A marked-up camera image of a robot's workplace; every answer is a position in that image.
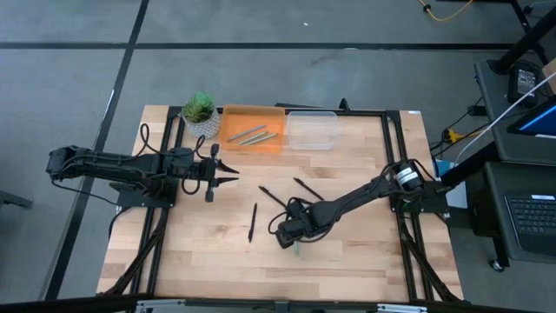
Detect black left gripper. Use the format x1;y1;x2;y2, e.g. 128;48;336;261
190;143;241;203

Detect black pen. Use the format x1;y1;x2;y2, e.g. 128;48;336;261
248;202;259;244
293;176;326;202
258;185;288;209

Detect orange translucent plastic bin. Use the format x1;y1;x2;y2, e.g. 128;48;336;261
219;103;287;154

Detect white triangle-patterned plant pot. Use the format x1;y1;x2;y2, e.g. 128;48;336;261
181;108;222;139

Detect green succulent plant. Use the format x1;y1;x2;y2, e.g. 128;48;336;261
182;90;216;124

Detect clear plastic bin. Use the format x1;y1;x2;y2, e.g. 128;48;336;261
286;110;340;151

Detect white and blue box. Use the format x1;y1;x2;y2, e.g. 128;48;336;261
432;158;468;210

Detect black desk leg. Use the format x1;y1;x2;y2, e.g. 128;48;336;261
440;141;500;188

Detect grey desk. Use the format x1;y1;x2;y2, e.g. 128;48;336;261
484;160;556;264
473;58;556;166

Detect grey metal leg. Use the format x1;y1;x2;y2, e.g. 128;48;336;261
0;189;34;209

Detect tablet with blue screen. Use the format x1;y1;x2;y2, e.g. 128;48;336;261
506;96;556;141

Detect black power adapter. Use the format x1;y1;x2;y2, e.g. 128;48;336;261
506;60;543;109

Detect black stand pole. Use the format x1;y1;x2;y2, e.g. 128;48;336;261
488;6;556;75

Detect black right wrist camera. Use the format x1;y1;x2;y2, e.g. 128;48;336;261
286;197;308;216

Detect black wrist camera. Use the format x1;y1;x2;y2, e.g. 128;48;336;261
286;197;308;216
163;146;195;167

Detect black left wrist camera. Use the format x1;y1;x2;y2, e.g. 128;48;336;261
163;146;195;167

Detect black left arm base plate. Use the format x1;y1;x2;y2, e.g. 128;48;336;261
116;180;179;209

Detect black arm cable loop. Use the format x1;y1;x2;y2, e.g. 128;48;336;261
138;123;175;157

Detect black aluminium table frame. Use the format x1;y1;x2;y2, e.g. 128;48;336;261
97;106;464;305

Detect black power cable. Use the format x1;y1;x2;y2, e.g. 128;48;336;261
50;177;121;208

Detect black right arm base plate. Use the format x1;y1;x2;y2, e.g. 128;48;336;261
388;180;448;214

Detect yellow cable connector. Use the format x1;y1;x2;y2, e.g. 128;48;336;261
442;128;464;144

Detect black camera rig bar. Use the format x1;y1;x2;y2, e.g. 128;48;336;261
0;294;556;313

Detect white cable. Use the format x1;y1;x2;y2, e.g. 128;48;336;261
454;71;556;164

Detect yellow cable with black plug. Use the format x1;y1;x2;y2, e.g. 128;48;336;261
417;0;474;23

